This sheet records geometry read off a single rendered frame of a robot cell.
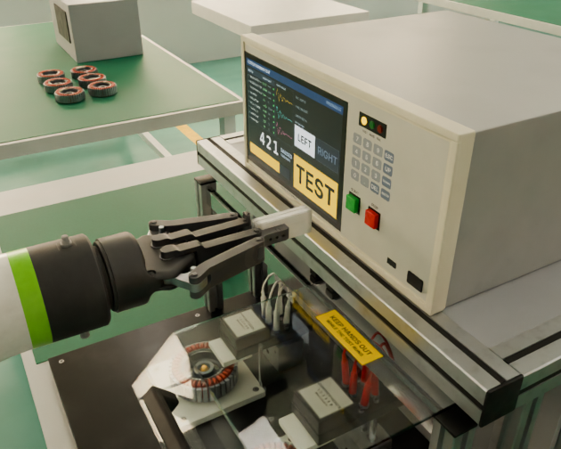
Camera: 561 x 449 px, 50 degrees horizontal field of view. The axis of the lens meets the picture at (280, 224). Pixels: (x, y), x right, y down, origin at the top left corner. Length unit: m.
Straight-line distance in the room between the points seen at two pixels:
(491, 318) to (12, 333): 0.47
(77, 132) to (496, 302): 1.74
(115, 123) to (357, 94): 1.65
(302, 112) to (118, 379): 0.57
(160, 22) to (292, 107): 4.82
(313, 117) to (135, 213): 0.93
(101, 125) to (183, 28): 3.51
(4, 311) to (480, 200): 0.45
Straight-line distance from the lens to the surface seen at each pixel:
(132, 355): 1.14
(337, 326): 0.71
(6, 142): 2.20
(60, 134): 2.20
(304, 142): 0.79
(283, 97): 0.81
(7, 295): 0.56
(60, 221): 1.63
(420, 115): 0.60
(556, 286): 0.75
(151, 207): 1.64
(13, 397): 2.28
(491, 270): 0.70
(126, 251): 0.58
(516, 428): 0.73
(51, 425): 1.09
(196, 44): 5.75
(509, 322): 0.68
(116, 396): 1.07
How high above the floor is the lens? 1.52
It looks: 30 degrees down
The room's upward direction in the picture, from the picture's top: straight up
